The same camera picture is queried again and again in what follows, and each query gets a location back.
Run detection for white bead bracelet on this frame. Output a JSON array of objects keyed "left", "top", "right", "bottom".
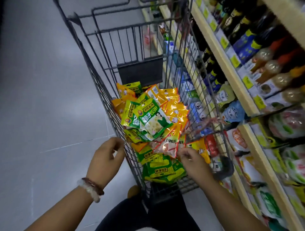
[{"left": 77, "top": 178, "right": 102, "bottom": 203}]

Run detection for pile of seasoning packets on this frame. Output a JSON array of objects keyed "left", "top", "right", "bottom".
[{"left": 112, "top": 81, "right": 213, "bottom": 184}]

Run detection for pale green pouch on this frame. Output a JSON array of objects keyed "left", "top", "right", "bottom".
[{"left": 214, "top": 83, "right": 237, "bottom": 108}]

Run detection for wooden store shelving with goods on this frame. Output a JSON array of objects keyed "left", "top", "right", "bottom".
[{"left": 138, "top": 0, "right": 305, "bottom": 231}]

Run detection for blue white pouch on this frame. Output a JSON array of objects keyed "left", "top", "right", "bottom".
[{"left": 221, "top": 100, "right": 247, "bottom": 124}]

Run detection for row of small dark bottles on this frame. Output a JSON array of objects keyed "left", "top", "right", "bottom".
[{"left": 191, "top": 19, "right": 230, "bottom": 92}]

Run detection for person's right forearm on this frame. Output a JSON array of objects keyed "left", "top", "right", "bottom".
[{"left": 202, "top": 178, "right": 270, "bottom": 231}]

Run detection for dark red bracelet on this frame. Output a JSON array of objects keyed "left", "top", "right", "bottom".
[{"left": 82, "top": 176, "right": 105, "bottom": 196}]

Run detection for black plastic cart flap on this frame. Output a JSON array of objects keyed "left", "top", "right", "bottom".
[{"left": 117, "top": 56, "right": 165, "bottom": 86}]

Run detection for rows of assorted seasoning packets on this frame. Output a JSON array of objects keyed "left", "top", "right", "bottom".
[{"left": 226, "top": 107, "right": 305, "bottom": 231}]

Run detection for row of yellow price tags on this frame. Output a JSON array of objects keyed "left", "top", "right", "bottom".
[{"left": 195, "top": 0, "right": 268, "bottom": 113}]

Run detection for row of dark sauce bottles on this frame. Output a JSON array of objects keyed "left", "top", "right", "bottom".
[{"left": 210, "top": 0, "right": 287, "bottom": 63}]

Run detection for black trousers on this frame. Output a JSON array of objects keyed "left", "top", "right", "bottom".
[{"left": 95, "top": 183, "right": 202, "bottom": 231}]

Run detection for person's left forearm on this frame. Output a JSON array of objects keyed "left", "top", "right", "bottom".
[{"left": 26, "top": 187, "right": 103, "bottom": 231}]

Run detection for person's left hand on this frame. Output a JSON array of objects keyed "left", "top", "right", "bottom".
[{"left": 86, "top": 136, "right": 126, "bottom": 188}]

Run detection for row of blue packets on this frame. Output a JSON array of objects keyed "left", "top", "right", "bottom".
[{"left": 164, "top": 33, "right": 225, "bottom": 135}]

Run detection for person's right hand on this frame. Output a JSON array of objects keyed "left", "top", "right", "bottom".
[{"left": 177, "top": 147, "right": 215, "bottom": 188}]

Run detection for grey wire shopping cart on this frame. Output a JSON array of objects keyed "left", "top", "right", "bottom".
[{"left": 52, "top": 0, "right": 240, "bottom": 197}]

